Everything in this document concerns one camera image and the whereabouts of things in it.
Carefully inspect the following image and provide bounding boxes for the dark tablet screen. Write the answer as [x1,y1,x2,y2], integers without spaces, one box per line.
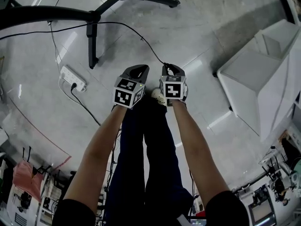
[188,217,207,226]

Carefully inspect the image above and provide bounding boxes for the red cloth bag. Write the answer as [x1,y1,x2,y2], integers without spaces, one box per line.
[12,161,45,203]

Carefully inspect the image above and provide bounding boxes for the white folded table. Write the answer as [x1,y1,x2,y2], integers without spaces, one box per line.
[216,19,294,136]

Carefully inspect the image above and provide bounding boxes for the person's black trousers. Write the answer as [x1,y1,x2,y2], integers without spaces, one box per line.
[103,95,194,226]

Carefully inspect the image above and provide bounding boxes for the black plugged-in cable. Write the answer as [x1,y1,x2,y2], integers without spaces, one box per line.
[70,82,102,126]

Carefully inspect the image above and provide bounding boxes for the person's black t-shirt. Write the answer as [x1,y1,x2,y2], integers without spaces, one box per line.
[52,191,250,226]

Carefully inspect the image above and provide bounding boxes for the black TV stand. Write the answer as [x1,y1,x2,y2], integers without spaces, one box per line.
[0,0,181,70]

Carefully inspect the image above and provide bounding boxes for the person's left forearm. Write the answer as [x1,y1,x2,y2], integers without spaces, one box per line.
[63,105,129,215]

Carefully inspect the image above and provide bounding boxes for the person's right white shoe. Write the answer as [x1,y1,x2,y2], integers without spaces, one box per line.
[150,88,168,107]

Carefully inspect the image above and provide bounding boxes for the white power strip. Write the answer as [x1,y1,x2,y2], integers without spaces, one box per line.
[59,65,88,92]

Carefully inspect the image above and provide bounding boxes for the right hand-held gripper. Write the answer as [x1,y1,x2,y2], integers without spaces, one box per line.
[159,65,189,103]

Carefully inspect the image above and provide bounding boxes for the white box appliance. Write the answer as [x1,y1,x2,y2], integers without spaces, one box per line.
[248,185,277,226]

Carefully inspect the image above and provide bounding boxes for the person's right forearm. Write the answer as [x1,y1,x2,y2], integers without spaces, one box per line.
[173,100,231,209]

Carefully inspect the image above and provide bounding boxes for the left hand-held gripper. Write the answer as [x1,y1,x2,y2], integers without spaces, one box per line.
[113,65,151,109]

